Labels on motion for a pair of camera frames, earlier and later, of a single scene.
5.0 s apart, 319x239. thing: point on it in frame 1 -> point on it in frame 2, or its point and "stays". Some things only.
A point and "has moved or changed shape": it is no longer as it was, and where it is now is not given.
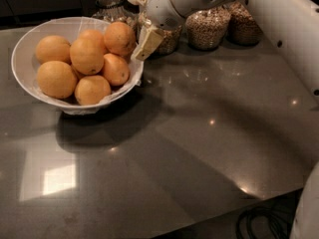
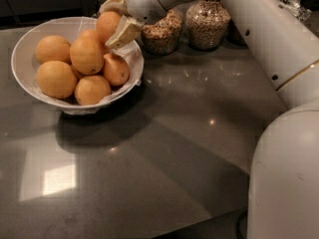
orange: x=53 y=48 stays
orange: x=116 y=70 stays
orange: x=56 y=80 stays
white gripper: x=159 y=7 -> x=144 y=3
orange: x=92 y=89 stays
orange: x=120 y=39 has moved or changed shape
